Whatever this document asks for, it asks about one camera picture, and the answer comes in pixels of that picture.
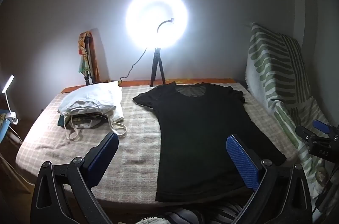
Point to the dark folded stand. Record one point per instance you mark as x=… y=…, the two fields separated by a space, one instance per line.
x=87 y=77

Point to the white cloth tote bag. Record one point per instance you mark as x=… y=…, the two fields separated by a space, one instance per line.
x=90 y=96

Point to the white clip lamp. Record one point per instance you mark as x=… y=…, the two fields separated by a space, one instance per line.
x=8 y=83

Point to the checkered beige blanket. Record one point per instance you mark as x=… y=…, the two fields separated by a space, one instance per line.
x=137 y=134

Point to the folded tripod with colourful cloth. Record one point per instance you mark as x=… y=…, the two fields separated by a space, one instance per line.
x=84 y=49

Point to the green striped white towel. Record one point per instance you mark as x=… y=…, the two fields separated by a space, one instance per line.
x=275 y=67

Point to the blue patterned object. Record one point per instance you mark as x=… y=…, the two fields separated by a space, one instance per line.
x=3 y=131

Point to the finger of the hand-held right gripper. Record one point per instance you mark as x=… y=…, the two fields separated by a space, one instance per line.
x=320 y=125
x=304 y=134

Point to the black gooseneck phone holder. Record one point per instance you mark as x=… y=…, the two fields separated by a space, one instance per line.
x=159 y=25

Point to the black t-shirt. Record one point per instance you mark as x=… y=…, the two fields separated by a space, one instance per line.
x=201 y=134

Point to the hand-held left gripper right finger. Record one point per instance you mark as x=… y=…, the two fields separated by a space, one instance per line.
x=242 y=163

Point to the orange bed sheet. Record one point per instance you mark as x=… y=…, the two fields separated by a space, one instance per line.
x=212 y=80

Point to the dark green cloth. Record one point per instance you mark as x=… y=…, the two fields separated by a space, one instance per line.
x=61 y=122

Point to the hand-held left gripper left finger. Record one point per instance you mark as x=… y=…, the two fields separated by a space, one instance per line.
x=102 y=157

